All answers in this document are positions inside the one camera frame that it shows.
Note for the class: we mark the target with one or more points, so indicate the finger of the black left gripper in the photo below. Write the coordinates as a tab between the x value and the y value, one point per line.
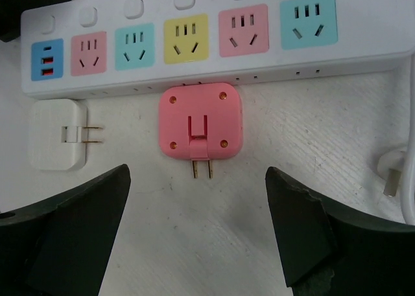
11	11

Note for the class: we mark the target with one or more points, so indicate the small white plug adapter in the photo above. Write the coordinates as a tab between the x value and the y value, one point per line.
58	135

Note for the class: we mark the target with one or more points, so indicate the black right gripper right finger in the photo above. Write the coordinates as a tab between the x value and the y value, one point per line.
329	248

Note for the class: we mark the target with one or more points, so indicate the white multicolour power strip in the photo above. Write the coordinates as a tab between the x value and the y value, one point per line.
102	48

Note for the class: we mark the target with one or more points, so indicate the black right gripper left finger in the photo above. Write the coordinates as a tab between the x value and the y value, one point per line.
61	245

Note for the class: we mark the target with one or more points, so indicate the pink plug adapter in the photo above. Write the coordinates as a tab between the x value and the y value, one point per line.
202	122

